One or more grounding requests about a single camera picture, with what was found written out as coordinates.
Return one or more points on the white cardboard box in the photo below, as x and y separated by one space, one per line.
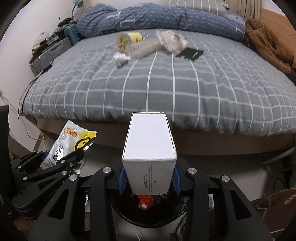
150 154

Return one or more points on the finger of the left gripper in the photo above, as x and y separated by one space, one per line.
27 164
67 163

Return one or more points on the grey checked pillow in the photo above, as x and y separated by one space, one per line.
212 6

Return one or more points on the blue desk lamp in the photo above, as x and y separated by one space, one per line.
77 10

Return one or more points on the brown slipper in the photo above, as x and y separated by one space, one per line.
277 210

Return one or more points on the yellow round food tub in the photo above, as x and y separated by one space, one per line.
128 38

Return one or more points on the black foil pouch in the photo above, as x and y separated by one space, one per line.
190 54

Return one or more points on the teal hard suitcase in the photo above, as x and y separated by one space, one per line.
72 34

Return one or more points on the black power adapter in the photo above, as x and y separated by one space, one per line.
47 68

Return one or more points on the blue striped duvet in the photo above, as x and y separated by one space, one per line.
102 19

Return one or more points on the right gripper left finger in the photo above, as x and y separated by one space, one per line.
81 208

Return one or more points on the wooden headboard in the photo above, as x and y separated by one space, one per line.
279 24

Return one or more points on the grey checked bed sheet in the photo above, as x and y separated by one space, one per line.
229 88

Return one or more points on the grey hard suitcase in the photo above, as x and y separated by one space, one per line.
41 61

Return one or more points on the brown fleece garment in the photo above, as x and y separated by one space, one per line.
264 41

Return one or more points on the white tissue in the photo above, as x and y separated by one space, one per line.
121 59

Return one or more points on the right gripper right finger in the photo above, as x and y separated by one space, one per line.
217 209

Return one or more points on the dark clutter pile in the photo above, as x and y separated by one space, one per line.
56 35

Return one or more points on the white cap on clutter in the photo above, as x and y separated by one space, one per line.
41 40

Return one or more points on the black lined trash bin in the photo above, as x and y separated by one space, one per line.
166 209

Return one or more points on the beige curtain right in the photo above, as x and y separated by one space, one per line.
247 9

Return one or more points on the clear plastic bag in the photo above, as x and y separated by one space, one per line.
172 42

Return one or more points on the yellow white snack wrapper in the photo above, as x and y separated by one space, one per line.
70 139

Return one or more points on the red plastic bag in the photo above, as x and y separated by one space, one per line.
145 201

